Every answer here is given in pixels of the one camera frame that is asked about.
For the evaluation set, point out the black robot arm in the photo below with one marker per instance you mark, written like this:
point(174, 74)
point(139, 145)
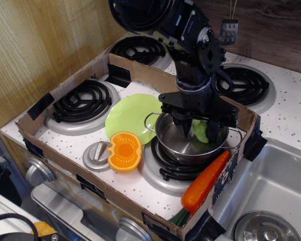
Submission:
point(197, 55)

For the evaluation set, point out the grey stove knob front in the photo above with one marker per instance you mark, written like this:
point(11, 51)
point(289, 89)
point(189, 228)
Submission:
point(95, 157)

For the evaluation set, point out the silver oven knob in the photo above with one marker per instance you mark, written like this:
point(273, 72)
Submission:
point(130, 230)
point(38, 173)

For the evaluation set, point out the light green plastic plate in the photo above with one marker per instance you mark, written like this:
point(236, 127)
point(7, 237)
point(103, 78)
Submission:
point(136, 114)

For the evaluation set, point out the small orange yellow object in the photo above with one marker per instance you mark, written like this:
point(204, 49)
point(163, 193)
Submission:
point(43, 229)

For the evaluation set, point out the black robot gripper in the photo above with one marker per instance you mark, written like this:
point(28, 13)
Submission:
point(203, 105)

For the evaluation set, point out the silver sink basin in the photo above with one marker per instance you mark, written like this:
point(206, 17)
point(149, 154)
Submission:
point(271, 183)

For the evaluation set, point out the back right black burner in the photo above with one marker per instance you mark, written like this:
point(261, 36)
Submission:
point(251, 87)

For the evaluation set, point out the stainless steel pan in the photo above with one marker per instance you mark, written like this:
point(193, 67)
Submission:
point(189, 150)

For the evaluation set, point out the front left black burner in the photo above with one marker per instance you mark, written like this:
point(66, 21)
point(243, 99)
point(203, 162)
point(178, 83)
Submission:
point(83, 110)

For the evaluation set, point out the hanging metal slotted spatula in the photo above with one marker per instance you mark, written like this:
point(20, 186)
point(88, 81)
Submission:
point(229, 27)

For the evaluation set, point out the brown cardboard fence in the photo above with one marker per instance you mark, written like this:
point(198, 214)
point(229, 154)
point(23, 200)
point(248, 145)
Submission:
point(110, 193)

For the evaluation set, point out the silver oven door handle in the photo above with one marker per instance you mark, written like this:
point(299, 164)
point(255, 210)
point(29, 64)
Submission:
point(65, 216)

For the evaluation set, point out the silver oven knob left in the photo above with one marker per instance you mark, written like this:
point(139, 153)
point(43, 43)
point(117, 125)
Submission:
point(38, 173)

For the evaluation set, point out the silver oven knob right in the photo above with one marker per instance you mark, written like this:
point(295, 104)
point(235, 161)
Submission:
point(130, 230)

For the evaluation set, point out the orange toy carrot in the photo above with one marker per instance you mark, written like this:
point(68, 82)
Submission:
point(199, 189)

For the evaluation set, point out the front right black burner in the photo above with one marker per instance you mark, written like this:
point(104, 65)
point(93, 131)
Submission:
point(166, 174)

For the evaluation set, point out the light green toy broccoli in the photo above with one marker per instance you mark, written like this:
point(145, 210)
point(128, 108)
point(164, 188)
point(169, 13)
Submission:
point(199, 130)

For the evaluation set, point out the silver sink drain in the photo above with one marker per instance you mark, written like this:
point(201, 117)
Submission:
point(264, 225)

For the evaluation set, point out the orange toy pumpkin slice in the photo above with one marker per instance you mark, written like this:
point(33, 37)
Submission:
point(125, 152)

